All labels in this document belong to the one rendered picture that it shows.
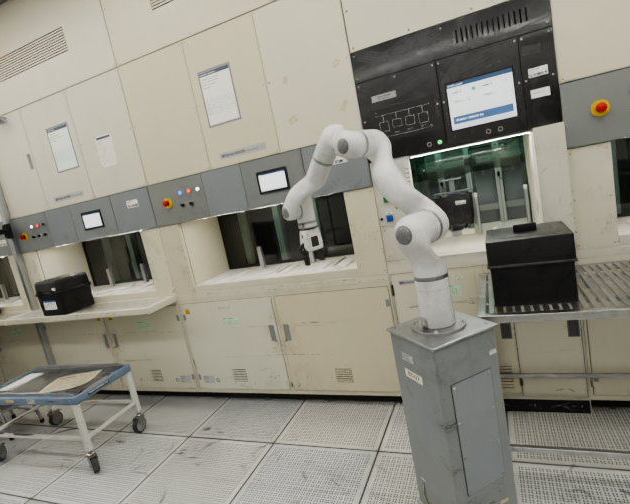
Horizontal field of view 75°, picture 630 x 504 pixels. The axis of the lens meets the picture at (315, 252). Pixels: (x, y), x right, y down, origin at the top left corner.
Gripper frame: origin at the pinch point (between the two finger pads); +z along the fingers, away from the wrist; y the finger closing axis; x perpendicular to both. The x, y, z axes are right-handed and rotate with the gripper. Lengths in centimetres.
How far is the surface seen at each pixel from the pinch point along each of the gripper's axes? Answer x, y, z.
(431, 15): -39, 66, -99
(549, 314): -90, 22, 26
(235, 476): 42, -44, 101
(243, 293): 85, 9, 24
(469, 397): -72, -6, 47
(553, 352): -68, 80, 68
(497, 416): -75, 4, 59
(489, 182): -14, 154, -13
